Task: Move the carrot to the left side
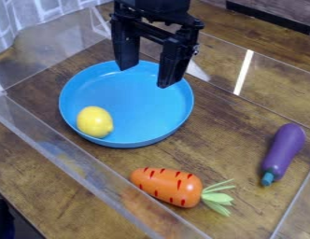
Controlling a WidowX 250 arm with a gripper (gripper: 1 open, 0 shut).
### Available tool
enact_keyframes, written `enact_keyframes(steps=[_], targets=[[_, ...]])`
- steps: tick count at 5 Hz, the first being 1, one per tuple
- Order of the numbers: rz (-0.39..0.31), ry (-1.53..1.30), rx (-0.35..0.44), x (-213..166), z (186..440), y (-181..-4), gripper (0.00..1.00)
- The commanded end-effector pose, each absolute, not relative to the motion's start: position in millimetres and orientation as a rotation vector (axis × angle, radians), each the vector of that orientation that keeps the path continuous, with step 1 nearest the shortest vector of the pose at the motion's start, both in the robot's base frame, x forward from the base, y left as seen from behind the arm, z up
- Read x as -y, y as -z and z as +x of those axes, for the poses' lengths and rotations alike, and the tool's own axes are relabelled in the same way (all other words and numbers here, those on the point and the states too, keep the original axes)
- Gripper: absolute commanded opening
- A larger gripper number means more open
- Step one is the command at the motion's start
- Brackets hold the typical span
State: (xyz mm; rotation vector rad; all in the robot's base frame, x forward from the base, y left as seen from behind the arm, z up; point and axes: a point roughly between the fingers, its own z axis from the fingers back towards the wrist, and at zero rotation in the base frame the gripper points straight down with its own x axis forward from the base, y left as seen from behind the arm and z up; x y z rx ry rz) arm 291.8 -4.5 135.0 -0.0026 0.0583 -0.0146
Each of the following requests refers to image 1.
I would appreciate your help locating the yellow toy lemon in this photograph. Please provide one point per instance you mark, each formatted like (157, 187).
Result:
(94, 121)

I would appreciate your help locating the purple toy eggplant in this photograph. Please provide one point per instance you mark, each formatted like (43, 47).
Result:
(288, 144)

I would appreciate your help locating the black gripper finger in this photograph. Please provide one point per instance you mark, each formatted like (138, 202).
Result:
(177, 54)
(126, 44)

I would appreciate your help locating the blue round plate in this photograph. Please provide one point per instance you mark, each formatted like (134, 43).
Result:
(148, 113)

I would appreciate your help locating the clear acrylic enclosure wall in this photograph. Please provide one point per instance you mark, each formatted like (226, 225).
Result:
(67, 184)

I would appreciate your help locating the orange toy carrot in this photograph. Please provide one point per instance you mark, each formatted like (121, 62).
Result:
(182, 189)

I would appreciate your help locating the white patterned curtain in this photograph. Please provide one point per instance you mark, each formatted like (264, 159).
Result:
(21, 14)

